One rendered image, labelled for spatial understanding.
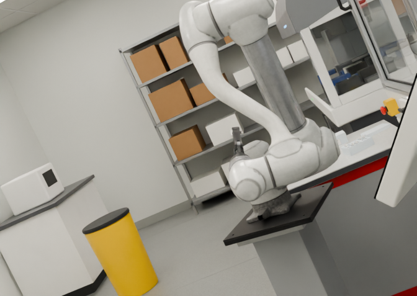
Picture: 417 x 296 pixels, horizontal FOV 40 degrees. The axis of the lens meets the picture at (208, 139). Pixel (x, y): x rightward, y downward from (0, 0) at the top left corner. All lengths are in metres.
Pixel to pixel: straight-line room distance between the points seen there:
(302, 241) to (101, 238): 2.65
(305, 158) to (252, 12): 0.51
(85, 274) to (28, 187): 0.98
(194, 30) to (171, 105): 4.40
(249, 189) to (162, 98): 4.68
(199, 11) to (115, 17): 4.94
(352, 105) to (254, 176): 1.60
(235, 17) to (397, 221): 1.23
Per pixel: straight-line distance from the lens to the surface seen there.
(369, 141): 2.71
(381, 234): 2.67
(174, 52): 6.22
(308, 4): 3.19
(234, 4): 1.91
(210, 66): 1.89
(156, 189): 6.96
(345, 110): 3.22
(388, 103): 2.74
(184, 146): 6.35
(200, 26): 1.93
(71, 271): 5.43
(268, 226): 2.09
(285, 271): 2.26
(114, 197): 7.10
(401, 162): 1.27
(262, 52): 1.98
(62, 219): 5.32
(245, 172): 1.71
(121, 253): 4.63
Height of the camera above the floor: 1.37
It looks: 6 degrees down
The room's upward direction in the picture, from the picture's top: 25 degrees counter-clockwise
